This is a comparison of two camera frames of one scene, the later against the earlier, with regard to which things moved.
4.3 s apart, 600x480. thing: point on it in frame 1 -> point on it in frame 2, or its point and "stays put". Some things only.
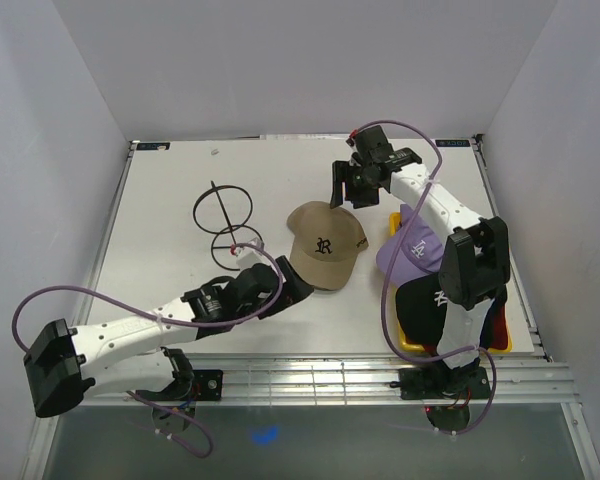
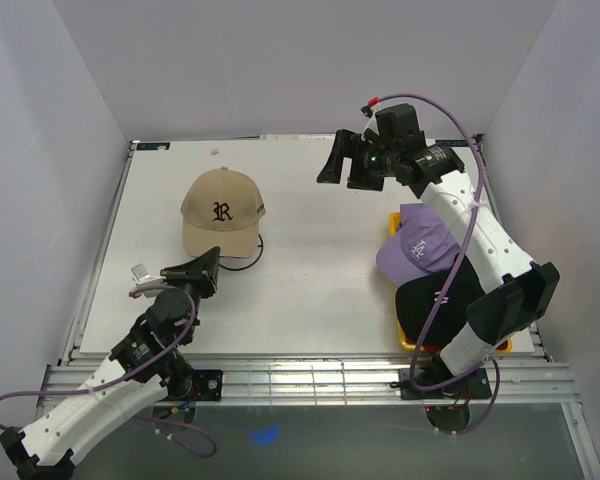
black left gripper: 294,289 -> 201,271
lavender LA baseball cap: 423,252 stays put
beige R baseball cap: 324,243 -> 222,208
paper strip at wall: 304,136 stays put
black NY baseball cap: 422,306 stays put
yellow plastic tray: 395,224 stays put
